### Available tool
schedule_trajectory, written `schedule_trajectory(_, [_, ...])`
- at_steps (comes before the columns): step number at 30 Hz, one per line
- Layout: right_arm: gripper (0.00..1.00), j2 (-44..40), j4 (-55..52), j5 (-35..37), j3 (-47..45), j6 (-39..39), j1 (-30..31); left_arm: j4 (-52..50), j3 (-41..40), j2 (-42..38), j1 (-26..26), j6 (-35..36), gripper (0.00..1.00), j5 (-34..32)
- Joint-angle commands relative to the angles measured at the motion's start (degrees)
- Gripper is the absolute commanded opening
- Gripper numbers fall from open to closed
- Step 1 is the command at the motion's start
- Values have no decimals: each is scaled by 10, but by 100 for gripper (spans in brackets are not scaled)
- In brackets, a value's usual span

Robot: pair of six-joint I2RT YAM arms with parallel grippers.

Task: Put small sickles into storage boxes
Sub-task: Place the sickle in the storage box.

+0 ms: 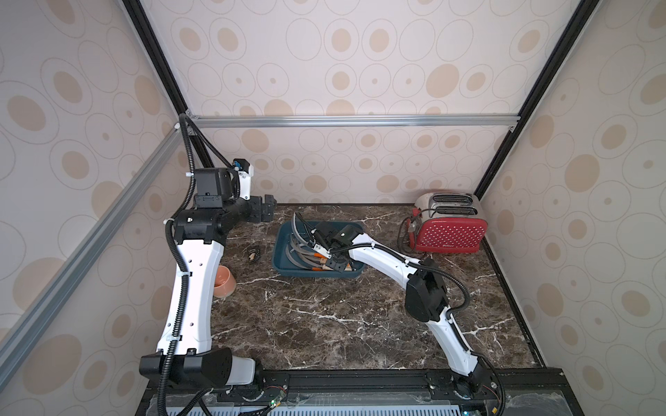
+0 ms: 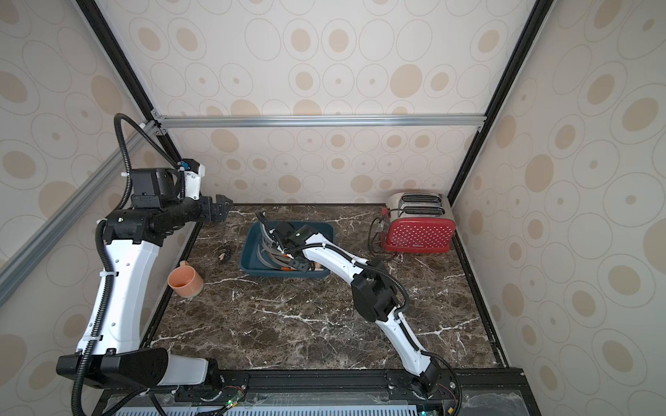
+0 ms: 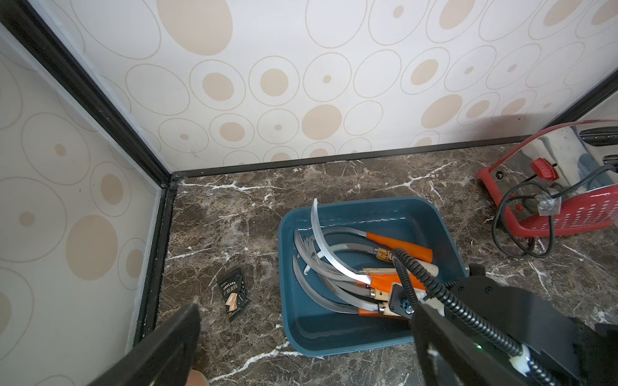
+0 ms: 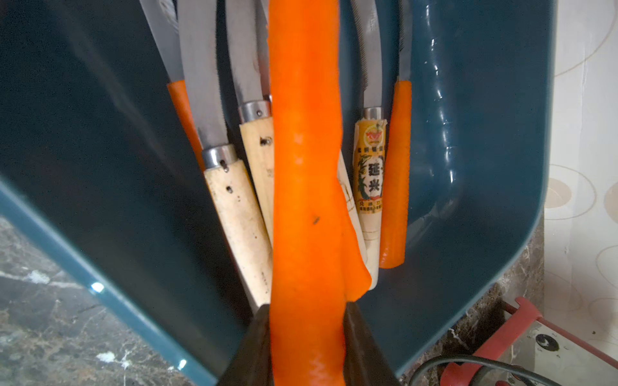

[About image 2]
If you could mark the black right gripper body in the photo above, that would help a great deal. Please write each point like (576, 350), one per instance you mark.
(273, 231)

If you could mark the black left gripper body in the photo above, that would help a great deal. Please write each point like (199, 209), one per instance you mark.
(206, 209)

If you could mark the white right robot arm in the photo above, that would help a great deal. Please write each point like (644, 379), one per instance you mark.
(378, 298)

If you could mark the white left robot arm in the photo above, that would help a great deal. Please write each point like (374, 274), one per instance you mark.
(128, 241)

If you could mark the teal plastic storage box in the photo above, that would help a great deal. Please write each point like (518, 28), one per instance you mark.
(249, 262)

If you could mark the pink tape roll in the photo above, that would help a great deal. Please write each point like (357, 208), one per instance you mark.
(185, 281)

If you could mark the red polka dot toaster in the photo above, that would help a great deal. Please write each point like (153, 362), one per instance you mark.
(417, 222)

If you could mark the horizontal aluminium frame bar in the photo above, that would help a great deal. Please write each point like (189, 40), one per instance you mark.
(323, 121)

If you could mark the diagonal aluminium frame bar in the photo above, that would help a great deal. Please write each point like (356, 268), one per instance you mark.
(28, 257)

